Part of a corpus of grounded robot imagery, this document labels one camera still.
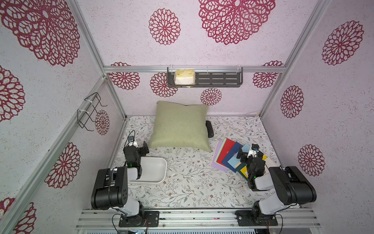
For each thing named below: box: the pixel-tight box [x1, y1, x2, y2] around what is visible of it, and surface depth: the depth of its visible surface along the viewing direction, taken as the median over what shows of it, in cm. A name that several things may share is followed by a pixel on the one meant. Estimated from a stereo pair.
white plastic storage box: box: [127, 156, 168, 184], surface depth 94 cm
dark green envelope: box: [235, 162, 250, 183], surface depth 93 cm
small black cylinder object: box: [205, 120, 214, 138], surface depth 111 cm
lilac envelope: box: [210, 140, 229, 173], surface depth 96 cm
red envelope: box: [216, 138, 236, 167], surface depth 102 cm
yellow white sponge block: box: [174, 68, 196, 86], surface depth 92 cm
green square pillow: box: [148, 101, 213, 153], surface depth 99 cm
